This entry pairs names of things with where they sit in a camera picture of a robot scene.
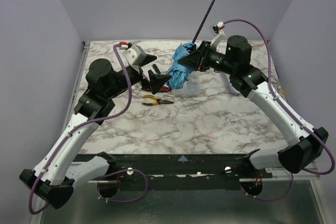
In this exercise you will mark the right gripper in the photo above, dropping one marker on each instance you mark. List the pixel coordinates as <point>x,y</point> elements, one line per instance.
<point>203,56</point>

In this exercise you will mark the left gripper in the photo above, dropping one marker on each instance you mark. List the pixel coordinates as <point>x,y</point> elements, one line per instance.
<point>143,74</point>

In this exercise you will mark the blue folding umbrella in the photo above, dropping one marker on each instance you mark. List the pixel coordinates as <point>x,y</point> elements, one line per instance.
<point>179,72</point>

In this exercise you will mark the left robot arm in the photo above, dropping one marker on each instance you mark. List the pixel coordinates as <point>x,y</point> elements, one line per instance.
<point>52,179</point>

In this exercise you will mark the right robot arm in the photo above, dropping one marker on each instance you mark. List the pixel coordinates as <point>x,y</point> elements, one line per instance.
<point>304,141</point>

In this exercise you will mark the red black utility knife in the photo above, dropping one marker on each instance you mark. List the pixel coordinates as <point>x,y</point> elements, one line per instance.
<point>163,89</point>

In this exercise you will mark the clear plastic organizer box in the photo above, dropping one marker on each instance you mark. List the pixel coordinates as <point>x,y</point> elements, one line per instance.
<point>190,87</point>

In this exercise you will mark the yellow black pliers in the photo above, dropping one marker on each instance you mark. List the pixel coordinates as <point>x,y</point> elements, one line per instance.
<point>157,101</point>

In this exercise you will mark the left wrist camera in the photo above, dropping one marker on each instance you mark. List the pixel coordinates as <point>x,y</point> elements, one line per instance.
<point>134,55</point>

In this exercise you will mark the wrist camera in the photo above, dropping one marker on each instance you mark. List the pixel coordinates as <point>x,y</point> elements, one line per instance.
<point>134,55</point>
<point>218,32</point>

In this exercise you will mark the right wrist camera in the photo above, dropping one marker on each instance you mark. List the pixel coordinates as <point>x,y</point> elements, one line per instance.
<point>218,32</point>

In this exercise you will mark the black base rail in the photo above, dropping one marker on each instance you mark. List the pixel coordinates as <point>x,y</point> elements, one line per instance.
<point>180,171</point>

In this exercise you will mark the aluminium frame rail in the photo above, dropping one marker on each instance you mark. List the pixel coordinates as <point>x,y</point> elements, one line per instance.
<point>282,174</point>

